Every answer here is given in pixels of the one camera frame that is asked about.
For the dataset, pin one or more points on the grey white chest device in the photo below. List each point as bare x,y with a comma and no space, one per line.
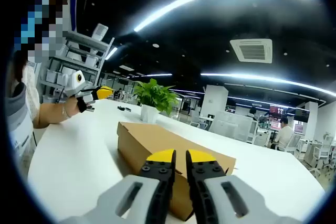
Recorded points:
18,121

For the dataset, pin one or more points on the red picture wall screen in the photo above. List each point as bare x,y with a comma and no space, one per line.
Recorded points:
275,110

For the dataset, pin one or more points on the white mesh partition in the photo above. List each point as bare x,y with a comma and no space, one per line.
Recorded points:
231,127

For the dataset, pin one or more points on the potted green plant white pot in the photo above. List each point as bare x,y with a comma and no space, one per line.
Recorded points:
155,95

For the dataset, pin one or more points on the brown cardboard shoe box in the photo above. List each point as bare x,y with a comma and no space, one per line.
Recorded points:
147,137

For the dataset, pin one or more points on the white ceiling air vent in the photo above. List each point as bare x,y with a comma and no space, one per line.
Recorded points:
250,49

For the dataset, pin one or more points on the group of white storage bins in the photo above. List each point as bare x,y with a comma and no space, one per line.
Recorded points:
90,58

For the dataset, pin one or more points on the white office chair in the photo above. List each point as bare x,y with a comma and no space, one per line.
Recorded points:
321,153

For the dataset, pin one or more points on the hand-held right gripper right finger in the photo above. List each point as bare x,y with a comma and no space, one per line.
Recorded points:
207,182

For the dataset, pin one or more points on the person's left hand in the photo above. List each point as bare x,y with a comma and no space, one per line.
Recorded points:
71,108

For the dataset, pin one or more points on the grey metal shelf rack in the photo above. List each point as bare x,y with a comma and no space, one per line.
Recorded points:
78,37

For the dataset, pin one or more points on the small black table object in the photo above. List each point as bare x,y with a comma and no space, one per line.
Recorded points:
123,108

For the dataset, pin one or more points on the person's head dark hair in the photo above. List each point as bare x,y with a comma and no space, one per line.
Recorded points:
19,69

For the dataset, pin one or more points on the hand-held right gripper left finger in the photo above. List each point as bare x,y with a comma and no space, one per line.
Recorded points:
157,182

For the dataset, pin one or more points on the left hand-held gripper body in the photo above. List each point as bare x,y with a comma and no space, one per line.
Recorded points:
73,83

